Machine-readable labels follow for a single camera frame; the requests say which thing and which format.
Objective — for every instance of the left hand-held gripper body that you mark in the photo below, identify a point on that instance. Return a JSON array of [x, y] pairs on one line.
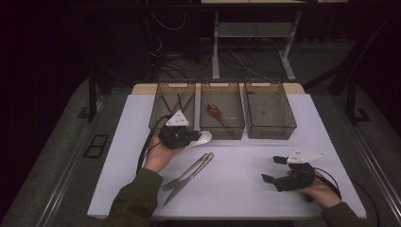
[[175, 137]]

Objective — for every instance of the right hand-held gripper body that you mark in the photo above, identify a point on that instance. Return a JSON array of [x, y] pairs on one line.
[[296, 181]]

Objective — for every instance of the white ceramic spoon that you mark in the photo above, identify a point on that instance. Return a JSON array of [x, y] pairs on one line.
[[205, 137]]

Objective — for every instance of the metal fork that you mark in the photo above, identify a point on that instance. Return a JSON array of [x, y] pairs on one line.
[[198, 161]]

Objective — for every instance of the smoky transparent plastic bin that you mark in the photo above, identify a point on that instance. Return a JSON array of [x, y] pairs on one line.
[[269, 110], [225, 119], [157, 116]]

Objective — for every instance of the red-brown wooden spoon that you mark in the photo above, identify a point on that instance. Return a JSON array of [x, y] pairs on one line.
[[213, 110]]

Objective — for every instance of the metal knife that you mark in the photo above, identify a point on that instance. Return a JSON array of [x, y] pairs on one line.
[[176, 194]]

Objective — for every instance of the person's left hand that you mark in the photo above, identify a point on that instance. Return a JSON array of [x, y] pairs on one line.
[[159, 156]]

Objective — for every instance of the person's right hand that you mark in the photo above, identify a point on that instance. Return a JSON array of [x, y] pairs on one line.
[[323, 195]]

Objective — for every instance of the white table cover sheet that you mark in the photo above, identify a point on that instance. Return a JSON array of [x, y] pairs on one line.
[[236, 189]]

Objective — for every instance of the black metal stand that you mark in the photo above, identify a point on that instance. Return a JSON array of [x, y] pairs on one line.
[[351, 101], [92, 101]]

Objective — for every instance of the metal floor rail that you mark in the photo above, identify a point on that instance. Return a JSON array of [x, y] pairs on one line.
[[64, 183], [376, 168]]

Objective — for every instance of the white metal desk frame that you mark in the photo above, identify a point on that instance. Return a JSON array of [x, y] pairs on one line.
[[215, 47]]

